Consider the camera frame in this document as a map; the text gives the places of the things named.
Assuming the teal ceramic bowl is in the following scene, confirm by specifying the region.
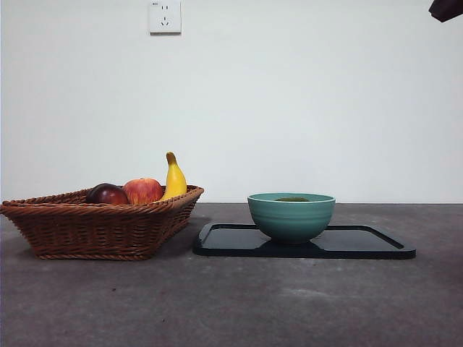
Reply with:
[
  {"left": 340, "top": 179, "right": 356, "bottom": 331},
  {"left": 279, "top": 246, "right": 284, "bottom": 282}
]
[{"left": 247, "top": 192, "right": 337, "bottom": 245}]

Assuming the dark green rectangular tray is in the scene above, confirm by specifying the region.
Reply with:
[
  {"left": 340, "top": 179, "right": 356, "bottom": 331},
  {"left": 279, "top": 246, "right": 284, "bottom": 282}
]
[{"left": 191, "top": 222, "right": 417, "bottom": 260}]

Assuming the brown wicker basket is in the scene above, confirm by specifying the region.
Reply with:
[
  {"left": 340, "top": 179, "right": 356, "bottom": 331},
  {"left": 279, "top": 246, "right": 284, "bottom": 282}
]
[{"left": 0, "top": 184, "right": 205, "bottom": 261}]

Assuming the red yellow apple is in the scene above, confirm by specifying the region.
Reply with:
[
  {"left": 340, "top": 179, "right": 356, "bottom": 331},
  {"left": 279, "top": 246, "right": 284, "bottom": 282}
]
[{"left": 122, "top": 177, "right": 165, "bottom": 205}]

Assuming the white wall socket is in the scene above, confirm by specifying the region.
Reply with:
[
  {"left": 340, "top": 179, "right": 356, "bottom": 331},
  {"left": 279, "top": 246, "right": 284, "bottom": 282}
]
[{"left": 149, "top": 0, "right": 182, "bottom": 36}]

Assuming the dark red plum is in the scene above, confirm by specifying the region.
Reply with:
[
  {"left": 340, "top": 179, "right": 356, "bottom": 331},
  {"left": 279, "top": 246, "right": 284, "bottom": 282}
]
[{"left": 85, "top": 183, "right": 130, "bottom": 205}]

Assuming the yellow banana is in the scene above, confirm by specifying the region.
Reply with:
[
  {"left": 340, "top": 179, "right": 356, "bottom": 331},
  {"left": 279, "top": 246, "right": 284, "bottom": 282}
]
[{"left": 158, "top": 151, "right": 188, "bottom": 202}]

